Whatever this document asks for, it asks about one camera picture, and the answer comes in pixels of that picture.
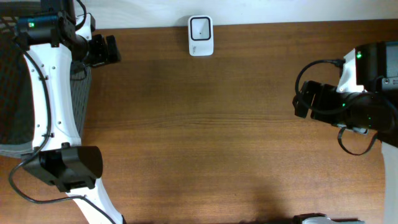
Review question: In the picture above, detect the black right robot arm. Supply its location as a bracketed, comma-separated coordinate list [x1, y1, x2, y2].
[292, 41, 397, 223]

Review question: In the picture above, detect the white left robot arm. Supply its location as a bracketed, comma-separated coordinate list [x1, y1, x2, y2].
[1, 0, 124, 223]

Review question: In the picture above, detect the white barcode scanner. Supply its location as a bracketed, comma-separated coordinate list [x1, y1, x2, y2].
[188, 15, 214, 57]

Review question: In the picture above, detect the grey plastic mesh basket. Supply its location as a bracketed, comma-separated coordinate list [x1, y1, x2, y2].
[1, 1, 91, 158]

